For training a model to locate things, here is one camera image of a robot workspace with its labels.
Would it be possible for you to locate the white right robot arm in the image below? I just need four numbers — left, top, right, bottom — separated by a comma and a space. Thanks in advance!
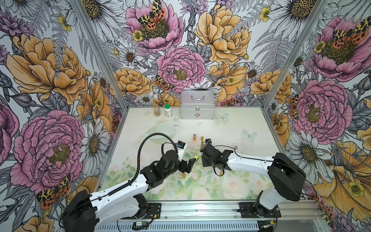
200, 139, 306, 218

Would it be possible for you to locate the white bottle green cap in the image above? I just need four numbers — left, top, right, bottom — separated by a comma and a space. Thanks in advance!
165, 104, 172, 118

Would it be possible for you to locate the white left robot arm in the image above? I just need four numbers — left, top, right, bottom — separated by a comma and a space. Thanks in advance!
60, 149, 196, 232

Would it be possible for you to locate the silver aluminium first aid case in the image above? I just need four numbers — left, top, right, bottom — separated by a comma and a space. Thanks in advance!
180, 90, 215, 119

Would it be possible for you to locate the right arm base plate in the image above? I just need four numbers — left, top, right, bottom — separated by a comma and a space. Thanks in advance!
237, 202, 281, 218

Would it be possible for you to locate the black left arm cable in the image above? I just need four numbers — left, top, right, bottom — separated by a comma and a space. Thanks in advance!
101, 132, 178, 198

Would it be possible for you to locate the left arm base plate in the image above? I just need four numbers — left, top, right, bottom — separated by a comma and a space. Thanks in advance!
130, 203, 162, 220

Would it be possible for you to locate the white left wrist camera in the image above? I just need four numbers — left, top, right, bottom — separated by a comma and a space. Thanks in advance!
176, 140, 187, 161

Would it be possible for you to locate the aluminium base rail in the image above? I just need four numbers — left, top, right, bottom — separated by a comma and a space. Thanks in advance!
97, 200, 331, 232

